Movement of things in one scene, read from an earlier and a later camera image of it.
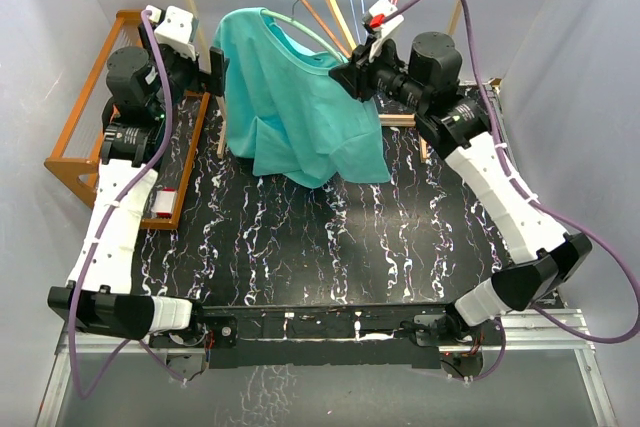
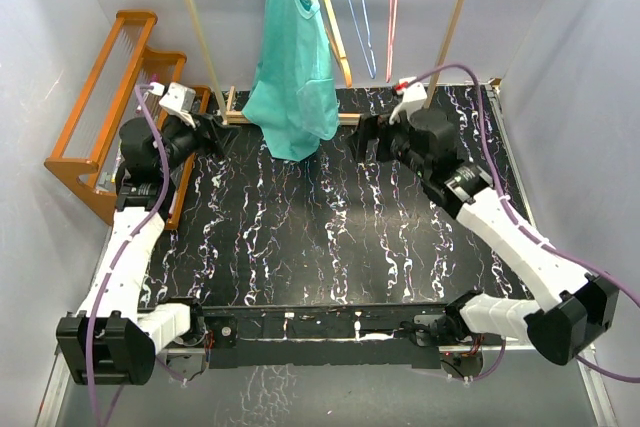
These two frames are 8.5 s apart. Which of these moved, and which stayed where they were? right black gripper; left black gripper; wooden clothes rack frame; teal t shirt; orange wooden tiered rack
Moved: right black gripper; teal t shirt; left black gripper
Stayed: orange wooden tiered rack; wooden clothes rack frame
